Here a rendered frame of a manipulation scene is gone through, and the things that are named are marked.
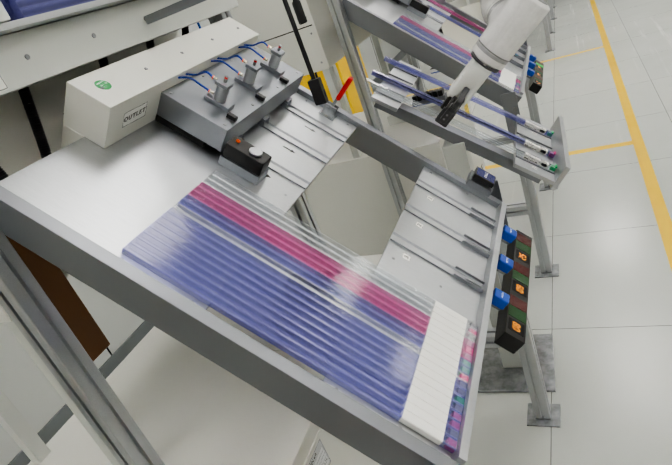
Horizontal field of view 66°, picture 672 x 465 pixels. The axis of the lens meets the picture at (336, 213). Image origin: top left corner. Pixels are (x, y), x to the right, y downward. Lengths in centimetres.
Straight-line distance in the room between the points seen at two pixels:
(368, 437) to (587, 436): 104
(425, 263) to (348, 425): 36
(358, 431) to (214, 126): 54
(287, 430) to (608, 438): 95
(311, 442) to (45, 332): 48
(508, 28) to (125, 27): 75
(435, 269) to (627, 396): 94
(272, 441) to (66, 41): 75
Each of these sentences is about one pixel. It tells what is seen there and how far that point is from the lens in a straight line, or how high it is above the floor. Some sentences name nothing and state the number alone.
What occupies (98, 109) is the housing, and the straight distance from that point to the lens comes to 88.
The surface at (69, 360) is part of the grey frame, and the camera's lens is 88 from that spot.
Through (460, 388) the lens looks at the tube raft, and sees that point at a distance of 80.
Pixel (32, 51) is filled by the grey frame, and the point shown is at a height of 135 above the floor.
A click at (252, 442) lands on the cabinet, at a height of 62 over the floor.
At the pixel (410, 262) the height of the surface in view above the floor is 82.
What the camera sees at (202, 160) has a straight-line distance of 93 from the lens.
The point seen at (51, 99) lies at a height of 128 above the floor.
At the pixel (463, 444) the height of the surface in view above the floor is 73.
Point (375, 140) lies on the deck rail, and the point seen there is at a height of 94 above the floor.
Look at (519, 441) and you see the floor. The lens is 168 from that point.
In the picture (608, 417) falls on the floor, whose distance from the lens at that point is 172.
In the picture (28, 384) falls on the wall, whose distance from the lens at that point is 256.
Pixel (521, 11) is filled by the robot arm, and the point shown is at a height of 111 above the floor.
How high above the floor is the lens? 130
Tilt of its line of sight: 23 degrees down
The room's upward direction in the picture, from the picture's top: 21 degrees counter-clockwise
